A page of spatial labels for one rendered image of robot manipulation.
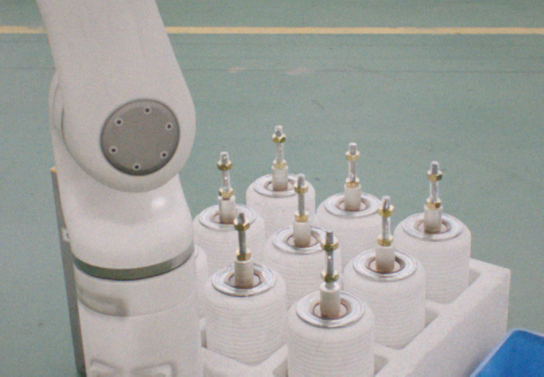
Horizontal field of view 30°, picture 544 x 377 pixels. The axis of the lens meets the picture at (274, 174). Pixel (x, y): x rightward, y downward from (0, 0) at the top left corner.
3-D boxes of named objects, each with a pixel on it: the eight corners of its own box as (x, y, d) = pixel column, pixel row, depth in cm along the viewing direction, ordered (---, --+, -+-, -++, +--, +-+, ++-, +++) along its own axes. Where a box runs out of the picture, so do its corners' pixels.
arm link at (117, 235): (35, 40, 73) (62, 250, 80) (60, 76, 65) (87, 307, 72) (159, 23, 76) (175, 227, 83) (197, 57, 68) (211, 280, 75)
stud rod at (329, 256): (329, 289, 109) (328, 226, 106) (336, 291, 109) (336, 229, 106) (323, 292, 109) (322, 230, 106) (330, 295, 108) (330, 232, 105)
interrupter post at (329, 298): (314, 312, 110) (314, 285, 109) (330, 304, 111) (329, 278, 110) (329, 320, 108) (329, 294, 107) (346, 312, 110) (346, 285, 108)
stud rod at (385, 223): (387, 258, 117) (388, 199, 114) (379, 256, 118) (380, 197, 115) (390, 254, 118) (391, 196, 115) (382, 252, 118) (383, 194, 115)
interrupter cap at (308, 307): (281, 311, 110) (281, 306, 110) (331, 287, 115) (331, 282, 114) (329, 339, 105) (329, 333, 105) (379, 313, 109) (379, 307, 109)
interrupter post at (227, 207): (236, 223, 130) (235, 201, 129) (218, 224, 130) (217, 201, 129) (236, 215, 132) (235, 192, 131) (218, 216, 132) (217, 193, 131)
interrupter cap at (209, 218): (257, 232, 128) (257, 226, 128) (197, 235, 128) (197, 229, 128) (256, 206, 135) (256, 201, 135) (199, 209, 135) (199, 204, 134)
